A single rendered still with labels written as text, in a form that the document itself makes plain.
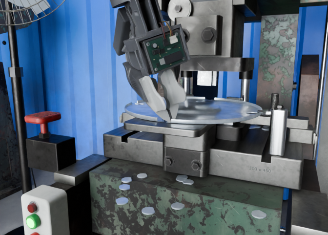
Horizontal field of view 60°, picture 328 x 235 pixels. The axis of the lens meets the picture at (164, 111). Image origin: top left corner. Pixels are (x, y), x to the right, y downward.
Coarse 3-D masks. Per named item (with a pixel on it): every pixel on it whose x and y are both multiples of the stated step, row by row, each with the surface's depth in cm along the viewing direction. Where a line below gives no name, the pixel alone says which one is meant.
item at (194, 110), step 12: (132, 108) 61; (144, 108) 61; (180, 108) 58; (192, 108) 58; (204, 108) 58; (216, 108) 58; (228, 108) 61; (240, 108) 61; (252, 108) 61; (156, 120) 50; (180, 120) 48; (192, 120) 48; (204, 120) 47; (216, 120) 48; (228, 120) 48; (240, 120) 49
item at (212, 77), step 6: (198, 72) 71; (204, 72) 70; (210, 72) 69; (216, 72) 69; (198, 78) 71; (204, 78) 70; (210, 78) 69; (216, 78) 70; (198, 84) 72; (204, 84) 70; (210, 84) 69; (216, 84) 70
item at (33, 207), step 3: (33, 201) 54; (30, 204) 54; (33, 204) 54; (36, 204) 54; (27, 207) 54; (30, 207) 54; (33, 207) 54; (36, 207) 54; (30, 210) 54; (33, 210) 54; (36, 210) 54
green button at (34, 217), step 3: (27, 216) 54; (30, 216) 54; (33, 216) 54; (36, 216) 54; (33, 219) 54; (36, 219) 54; (39, 219) 55; (36, 222) 54; (39, 222) 54; (27, 225) 55; (36, 225) 54; (39, 225) 55; (30, 228) 55; (33, 228) 54
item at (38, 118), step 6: (30, 114) 66; (36, 114) 66; (42, 114) 66; (48, 114) 66; (54, 114) 66; (60, 114) 67; (30, 120) 63; (36, 120) 63; (42, 120) 63; (48, 120) 64; (54, 120) 66; (42, 126) 66; (42, 132) 66
